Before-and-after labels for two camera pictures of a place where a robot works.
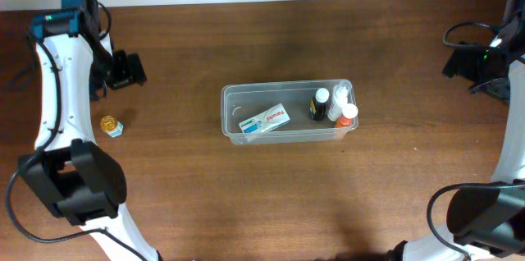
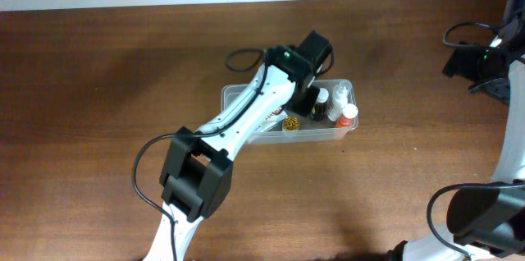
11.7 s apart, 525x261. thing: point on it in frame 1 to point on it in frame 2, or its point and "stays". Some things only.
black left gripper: [124, 70] to [306, 103]
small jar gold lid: [108, 123] to [290, 123]
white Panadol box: [267, 121] stays
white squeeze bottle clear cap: [340, 98] stays
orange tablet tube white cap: [344, 119] stays
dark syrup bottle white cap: [319, 104] stays
